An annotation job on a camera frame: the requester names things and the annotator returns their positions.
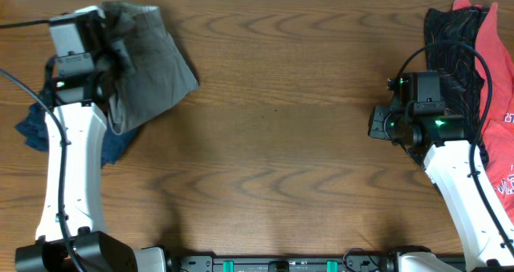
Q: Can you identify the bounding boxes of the folded navy blue garment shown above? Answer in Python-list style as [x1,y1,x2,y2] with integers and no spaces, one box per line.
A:
[15,104,138,167]

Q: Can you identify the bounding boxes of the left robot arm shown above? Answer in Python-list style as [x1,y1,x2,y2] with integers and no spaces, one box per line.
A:
[15,6,168,271]

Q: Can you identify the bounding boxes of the red printed t-shirt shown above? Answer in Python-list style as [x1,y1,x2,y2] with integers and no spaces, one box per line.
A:
[474,2,513,219]

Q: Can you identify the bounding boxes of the black patterned garment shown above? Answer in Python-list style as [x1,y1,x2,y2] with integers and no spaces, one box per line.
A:
[424,6,489,136]

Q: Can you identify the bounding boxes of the grey shorts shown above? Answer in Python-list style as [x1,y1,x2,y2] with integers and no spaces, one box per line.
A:
[101,2,198,135]

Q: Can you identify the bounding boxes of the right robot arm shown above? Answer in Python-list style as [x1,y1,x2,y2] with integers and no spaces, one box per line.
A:
[368,71,513,271]

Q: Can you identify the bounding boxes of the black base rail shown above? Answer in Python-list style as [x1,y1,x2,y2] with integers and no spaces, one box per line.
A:
[165,249,400,272]

